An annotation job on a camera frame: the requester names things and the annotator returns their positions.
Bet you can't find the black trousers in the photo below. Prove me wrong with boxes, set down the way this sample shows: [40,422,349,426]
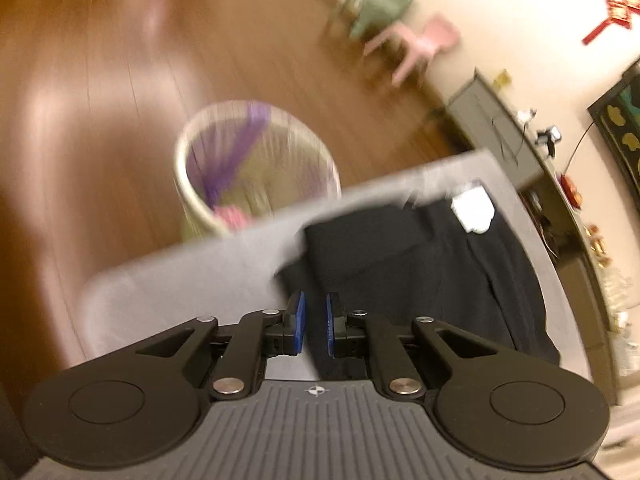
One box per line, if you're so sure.
[277,198,560,380]

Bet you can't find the white laundry basket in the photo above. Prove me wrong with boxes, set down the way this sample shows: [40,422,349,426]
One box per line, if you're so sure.
[174,101,342,242]

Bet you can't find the long grey TV cabinet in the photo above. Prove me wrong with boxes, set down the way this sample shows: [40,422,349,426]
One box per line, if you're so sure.
[447,72,620,405]

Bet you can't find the red plate of fruit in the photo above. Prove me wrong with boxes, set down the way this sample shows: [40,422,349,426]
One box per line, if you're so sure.
[559,174,582,210]

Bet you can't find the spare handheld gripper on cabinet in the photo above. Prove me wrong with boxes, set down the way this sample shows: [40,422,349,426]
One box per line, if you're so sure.
[535,126,562,159]

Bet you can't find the small yellow cup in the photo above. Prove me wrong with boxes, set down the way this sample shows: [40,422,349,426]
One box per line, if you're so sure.
[491,70,512,91]

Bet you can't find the pink plastic kids chair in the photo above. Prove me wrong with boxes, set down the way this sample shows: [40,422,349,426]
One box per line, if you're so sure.
[363,13,461,88]

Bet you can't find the green plastic kids chair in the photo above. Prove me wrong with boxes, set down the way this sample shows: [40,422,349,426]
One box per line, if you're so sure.
[326,0,414,40]

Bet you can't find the red chinese knot left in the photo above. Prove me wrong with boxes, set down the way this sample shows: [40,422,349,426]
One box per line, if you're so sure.
[582,0,640,46]

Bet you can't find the wall television with cloth cover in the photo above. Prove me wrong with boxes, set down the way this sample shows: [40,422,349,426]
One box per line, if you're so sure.
[588,60,640,208]

